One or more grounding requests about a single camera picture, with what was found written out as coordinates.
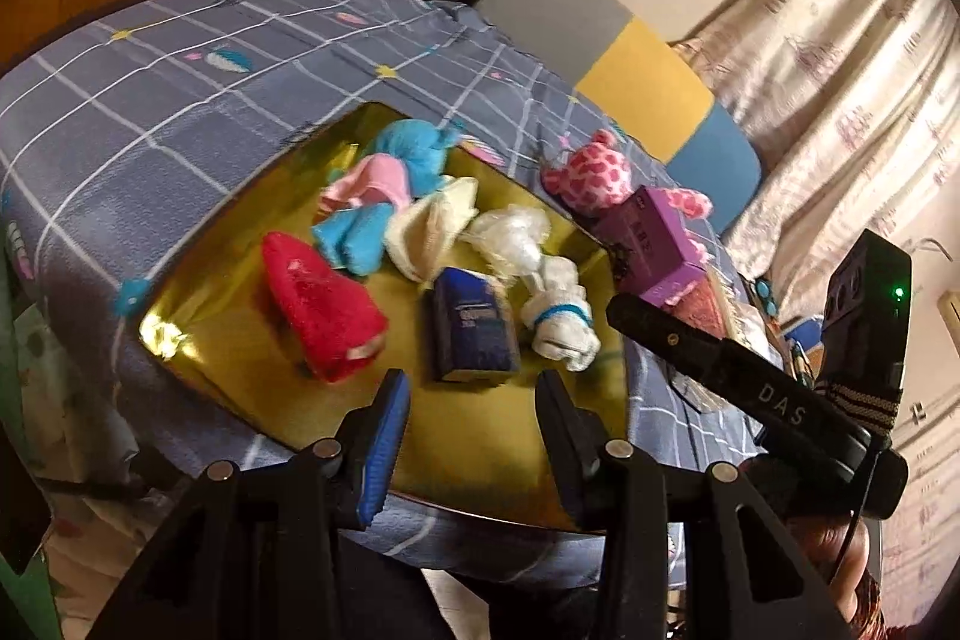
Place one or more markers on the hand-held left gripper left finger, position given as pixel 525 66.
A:
pixel 382 445

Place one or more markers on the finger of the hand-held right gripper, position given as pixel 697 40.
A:
pixel 660 329

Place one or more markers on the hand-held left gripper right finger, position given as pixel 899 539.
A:
pixel 559 452

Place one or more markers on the gold metal tin tray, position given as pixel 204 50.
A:
pixel 465 430

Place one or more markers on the white sock with blue band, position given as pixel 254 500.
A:
pixel 559 317

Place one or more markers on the red fuzzy sock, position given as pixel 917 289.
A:
pixel 322 310

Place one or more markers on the blue tissue pack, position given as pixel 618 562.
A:
pixel 472 325

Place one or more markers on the clear plastic wrapper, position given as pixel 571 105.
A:
pixel 510 239

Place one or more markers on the small blue sock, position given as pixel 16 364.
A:
pixel 352 235

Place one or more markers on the cream sock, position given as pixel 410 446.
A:
pixel 431 224

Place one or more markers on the large blue plush sock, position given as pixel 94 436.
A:
pixel 416 153

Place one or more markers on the person's right hand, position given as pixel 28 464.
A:
pixel 829 550

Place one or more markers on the silver ornate tissue box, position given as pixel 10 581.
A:
pixel 701 310

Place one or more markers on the purple cardboard box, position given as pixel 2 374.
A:
pixel 652 242

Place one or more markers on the blue goggles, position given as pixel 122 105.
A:
pixel 765 295

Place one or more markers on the dark cloth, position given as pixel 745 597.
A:
pixel 420 602

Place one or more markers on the pink spotted plush giraffe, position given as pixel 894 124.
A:
pixel 592 175

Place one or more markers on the printed beige curtain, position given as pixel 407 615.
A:
pixel 847 85

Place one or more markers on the blue checked tablecloth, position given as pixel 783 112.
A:
pixel 150 108

